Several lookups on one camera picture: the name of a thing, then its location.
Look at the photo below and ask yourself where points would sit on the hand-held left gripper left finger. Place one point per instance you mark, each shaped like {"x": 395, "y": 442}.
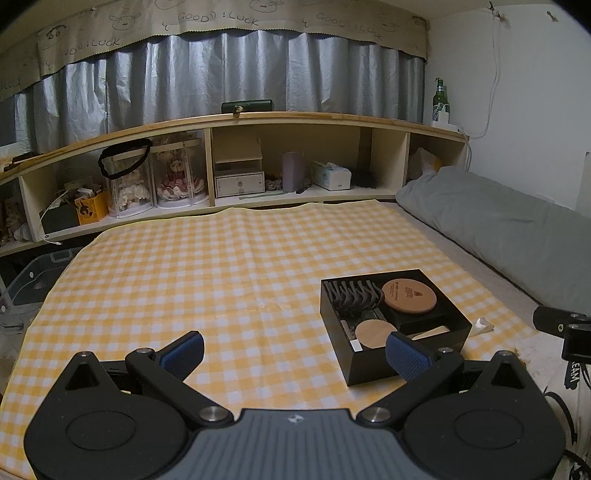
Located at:
{"x": 184, "y": 354}

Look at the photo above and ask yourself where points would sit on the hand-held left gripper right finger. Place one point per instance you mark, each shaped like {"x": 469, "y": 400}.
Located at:
{"x": 406, "y": 356}

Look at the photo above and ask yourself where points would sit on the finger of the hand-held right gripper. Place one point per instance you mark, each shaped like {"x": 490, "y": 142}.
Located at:
{"x": 551, "y": 318}

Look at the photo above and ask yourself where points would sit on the light wooden round lid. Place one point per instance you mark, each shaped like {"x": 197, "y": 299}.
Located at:
{"x": 374, "y": 334}

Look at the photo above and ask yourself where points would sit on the round cork coaster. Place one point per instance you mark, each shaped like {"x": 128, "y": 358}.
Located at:
{"x": 408, "y": 295}

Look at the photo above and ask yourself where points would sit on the black hair claw clip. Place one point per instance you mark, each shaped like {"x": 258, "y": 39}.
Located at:
{"x": 351, "y": 297}

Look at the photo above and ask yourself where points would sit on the white printed blanket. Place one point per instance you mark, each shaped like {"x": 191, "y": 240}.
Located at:
{"x": 563, "y": 424}

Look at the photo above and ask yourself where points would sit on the clear plastic wrapper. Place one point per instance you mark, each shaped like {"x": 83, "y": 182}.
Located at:
{"x": 482, "y": 326}

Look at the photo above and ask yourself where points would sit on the yellow checkered cloth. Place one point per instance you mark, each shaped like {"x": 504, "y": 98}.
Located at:
{"x": 207, "y": 277}

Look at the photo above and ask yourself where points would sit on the grey pillow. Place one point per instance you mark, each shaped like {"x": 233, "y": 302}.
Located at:
{"x": 498, "y": 221}

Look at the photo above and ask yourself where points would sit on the clear storage bin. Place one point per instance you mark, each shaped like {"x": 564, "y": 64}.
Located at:
{"x": 37, "y": 277}

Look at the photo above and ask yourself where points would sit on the clear doll display case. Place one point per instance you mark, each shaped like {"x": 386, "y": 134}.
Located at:
{"x": 180, "y": 180}
{"x": 129, "y": 194}

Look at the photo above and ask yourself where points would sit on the yellow printed box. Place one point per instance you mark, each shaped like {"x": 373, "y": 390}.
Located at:
{"x": 92, "y": 210}

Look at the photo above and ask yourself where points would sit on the pale green ruler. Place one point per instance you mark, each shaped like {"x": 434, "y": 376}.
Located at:
{"x": 256, "y": 195}

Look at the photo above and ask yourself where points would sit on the white mini drawer organizer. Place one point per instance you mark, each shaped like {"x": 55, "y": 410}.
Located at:
{"x": 240, "y": 184}

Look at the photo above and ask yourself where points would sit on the black fluffy feather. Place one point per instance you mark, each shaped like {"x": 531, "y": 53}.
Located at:
{"x": 367, "y": 180}

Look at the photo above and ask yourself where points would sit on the black storage box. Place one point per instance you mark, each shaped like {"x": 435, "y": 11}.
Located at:
{"x": 60, "y": 219}

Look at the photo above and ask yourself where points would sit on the lace hair scrunchie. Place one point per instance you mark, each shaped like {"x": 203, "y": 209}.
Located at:
{"x": 274, "y": 184}

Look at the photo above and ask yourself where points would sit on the white tissue box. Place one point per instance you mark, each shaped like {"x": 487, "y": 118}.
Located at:
{"x": 330, "y": 177}

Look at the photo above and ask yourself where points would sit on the white plastic bag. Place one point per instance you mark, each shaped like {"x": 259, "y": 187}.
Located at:
{"x": 422, "y": 161}

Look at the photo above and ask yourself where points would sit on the black pen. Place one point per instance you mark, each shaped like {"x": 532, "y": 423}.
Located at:
{"x": 304, "y": 188}

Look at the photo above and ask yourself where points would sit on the black headband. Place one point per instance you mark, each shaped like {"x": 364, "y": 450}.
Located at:
{"x": 108, "y": 161}

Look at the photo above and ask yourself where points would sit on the purple container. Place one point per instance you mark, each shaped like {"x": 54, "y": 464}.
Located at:
{"x": 293, "y": 170}

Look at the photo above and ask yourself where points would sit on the group of small plush toys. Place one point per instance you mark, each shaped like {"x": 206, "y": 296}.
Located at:
{"x": 14, "y": 219}

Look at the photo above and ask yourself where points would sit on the small white flat box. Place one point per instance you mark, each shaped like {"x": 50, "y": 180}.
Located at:
{"x": 447, "y": 126}

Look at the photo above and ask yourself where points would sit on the green glass bottle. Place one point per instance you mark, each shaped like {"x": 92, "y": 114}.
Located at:
{"x": 441, "y": 104}

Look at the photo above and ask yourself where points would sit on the long wooden shelf unit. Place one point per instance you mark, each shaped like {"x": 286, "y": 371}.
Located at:
{"x": 323, "y": 119}

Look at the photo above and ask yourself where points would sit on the dark flat object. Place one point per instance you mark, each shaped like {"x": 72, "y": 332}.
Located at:
{"x": 24, "y": 158}

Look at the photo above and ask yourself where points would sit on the dark green case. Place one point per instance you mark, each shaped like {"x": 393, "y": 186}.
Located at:
{"x": 249, "y": 106}

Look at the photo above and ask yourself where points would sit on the grey curtain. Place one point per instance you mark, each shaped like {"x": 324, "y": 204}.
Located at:
{"x": 207, "y": 74}

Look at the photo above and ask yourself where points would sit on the beige printed valance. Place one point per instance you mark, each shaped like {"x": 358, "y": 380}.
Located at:
{"x": 207, "y": 16}

